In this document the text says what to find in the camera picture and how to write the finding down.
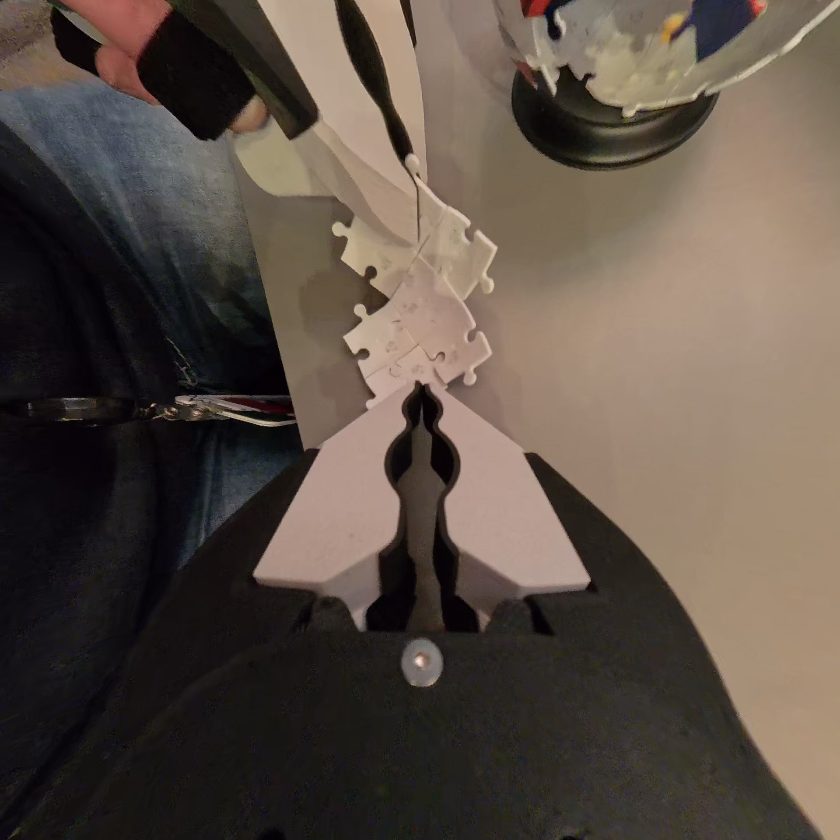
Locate person's left hand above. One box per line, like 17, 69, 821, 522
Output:
60, 0, 271, 133

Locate person's leg in blue jeans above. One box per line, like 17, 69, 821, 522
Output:
0, 79, 309, 657

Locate joined white puzzle pieces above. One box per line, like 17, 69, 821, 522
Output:
330, 154, 498, 411

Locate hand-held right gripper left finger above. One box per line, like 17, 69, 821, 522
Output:
252, 382, 421, 632

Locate colourful puzzle ball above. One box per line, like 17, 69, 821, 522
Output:
493, 0, 836, 120

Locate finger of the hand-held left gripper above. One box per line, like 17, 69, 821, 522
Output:
399, 0, 429, 186
257, 0, 421, 242

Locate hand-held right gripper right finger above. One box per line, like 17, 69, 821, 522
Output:
422, 384, 592, 632

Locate black ball stand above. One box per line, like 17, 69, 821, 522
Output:
511, 66, 721, 172

